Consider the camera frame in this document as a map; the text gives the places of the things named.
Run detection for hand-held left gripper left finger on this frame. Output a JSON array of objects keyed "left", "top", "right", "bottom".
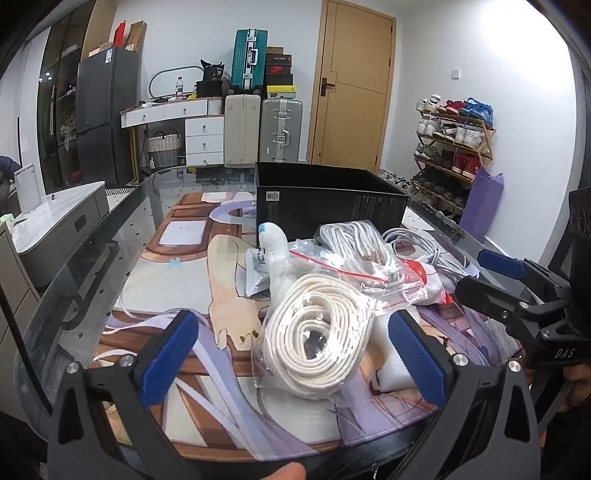
[{"left": 48, "top": 310, "right": 200, "bottom": 480}]

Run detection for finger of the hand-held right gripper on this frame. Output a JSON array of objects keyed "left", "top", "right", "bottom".
[
  {"left": 477, "top": 249, "right": 571, "bottom": 296},
  {"left": 455, "top": 275, "right": 546, "bottom": 340}
]

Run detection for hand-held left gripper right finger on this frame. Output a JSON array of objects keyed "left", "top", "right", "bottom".
[{"left": 387, "top": 310, "right": 541, "bottom": 480}]

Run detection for white foam sheet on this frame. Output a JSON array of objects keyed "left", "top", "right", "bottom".
[{"left": 367, "top": 302, "right": 467, "bottom": 395}]

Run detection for red and white pouch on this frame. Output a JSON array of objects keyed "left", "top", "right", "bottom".
[{"left": 401, "top": 258, "right": 459, "bottom": 306}]

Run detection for grey cable bundle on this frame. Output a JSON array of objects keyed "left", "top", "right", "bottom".
[{"left": 382, "top": 227, "right": 481, "bottom": 278}]

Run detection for bagged white strap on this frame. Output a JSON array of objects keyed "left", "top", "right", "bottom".
[{"left": 252, "top": 240, "right": 402, "bottom": 400}]

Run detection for small silver foil packet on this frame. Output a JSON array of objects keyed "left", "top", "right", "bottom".
[{"left": 235, "top": 248, "right": 273, "bottom": 297}]

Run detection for bagged white cords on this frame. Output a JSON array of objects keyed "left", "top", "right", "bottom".
[{"left": 288, "top": 220, "right": 426, "bottom": 306}]

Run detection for white plush toy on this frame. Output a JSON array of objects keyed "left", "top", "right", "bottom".
[{"left": 257, "top": 223, "right": 297, "bottom": 296}]

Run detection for black cardboard box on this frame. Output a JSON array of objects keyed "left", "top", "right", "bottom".
[{"left": 255, "top": 161, "right": 409, "bottom": 250}]

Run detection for person's right hand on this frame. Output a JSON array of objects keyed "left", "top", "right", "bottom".
[{"left": 560, "top": 367, "right": 591, "bottom": 418}]

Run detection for person's left hand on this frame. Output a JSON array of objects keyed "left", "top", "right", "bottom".
[{"left": 255, "top": 462, "right": 308, "bottom": 480}]

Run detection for purple fabric bag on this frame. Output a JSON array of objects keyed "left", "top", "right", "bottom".
[{"left": 459, "top": 167, "right": 504, "bottom": 251}]

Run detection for printed table mat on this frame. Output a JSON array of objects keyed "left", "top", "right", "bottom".
[{"left": 99, "top": 189, "right": 527, "bottom": 462}]

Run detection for wooden shoe rack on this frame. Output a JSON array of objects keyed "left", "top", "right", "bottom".
[{"left": 410, "top": 104, "right": 498, "bottom": 223}]

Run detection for shoe rack with shoes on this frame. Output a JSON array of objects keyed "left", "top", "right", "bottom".
[{"left": 411, "top": 95, "right": 495, "bottom": 220}]

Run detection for grey cabinet with white top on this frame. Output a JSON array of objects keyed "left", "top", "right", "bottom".
[{"left": 10, "top": 181, "right": 110, "bottom": 292}]

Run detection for wicker basket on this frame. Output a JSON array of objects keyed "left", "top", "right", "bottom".
[{"left": 146, "top": 131, "right": 182, "bottom": 168}]

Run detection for white box appliance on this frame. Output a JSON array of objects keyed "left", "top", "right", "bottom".
[{"left": 13, "top": 163, "right": 43, "bottom": 219}]

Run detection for white desk with drawers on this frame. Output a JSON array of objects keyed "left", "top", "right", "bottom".
[{"left": 120, "top": 97, "right": 227, "bottom": 168}]

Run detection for wooden door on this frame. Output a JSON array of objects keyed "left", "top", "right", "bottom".
[{"left": 310, "top": 0, "right": 397, "bottom": 172}]

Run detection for beige suitcase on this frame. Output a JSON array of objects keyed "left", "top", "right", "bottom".
[{"left": 223, "top": 92, "right": 262, "bottom": 168}]

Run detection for dark grey refrigerator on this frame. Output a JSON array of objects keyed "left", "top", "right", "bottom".
[{"left": 75, "top": 46, "right": 140, "bottom": 186}]

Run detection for silver suitcase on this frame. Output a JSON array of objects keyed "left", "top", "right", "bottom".
[{"left": 259, "top": 98, "right": 304, "bottom": 164}]

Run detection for dark glass display cabinet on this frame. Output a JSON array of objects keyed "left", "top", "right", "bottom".
[{"left": 36, "top": 0, "right": 90, "bottom": 195}]

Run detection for black bag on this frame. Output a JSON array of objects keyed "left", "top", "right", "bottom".
[{"left": 195, "top": 58, "right": 232, "bottom": 98}]

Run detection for stack of shoe boxes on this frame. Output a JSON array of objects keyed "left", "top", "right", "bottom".
[{"left": 265, "top": 45, "right": 294, "bottom": 99}]

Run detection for teal suitcase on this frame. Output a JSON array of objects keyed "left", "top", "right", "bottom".
[{"left": 230, "top": 28, "right": 269, "bottom": 94}]

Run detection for brown cardboard box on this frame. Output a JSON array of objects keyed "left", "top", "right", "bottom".
[{"left": 126, "top": 21, "right": 147, "bottom": 52}]

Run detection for oval metal frame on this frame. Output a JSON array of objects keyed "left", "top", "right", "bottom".
[{"left": 148, "top": 65, "right": 205, "bottom": 100}]

